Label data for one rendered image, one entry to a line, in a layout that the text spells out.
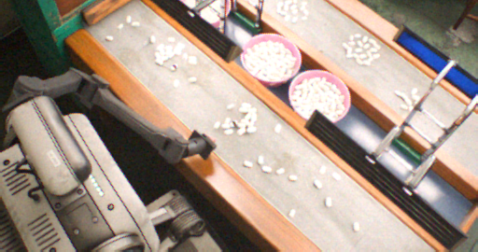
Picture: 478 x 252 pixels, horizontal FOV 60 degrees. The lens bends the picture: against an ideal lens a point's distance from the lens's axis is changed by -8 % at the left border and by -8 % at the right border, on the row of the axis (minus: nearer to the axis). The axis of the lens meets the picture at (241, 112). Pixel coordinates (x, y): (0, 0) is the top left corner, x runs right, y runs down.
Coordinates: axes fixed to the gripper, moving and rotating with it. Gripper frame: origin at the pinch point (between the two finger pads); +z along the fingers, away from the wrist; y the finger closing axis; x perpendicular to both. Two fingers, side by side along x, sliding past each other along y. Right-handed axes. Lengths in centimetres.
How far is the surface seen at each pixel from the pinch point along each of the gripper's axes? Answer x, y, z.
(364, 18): -61, 0, 81
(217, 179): 9.3, -11.0, -3.0
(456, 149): -42, -72, 62
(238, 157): 2.8, -9.0, 8.5
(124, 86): 9.3, 46.1, -3.0
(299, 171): -5.4, -29.5, 18.2
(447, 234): -33, -82, -3
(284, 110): -16.7, -7.7, 27.8
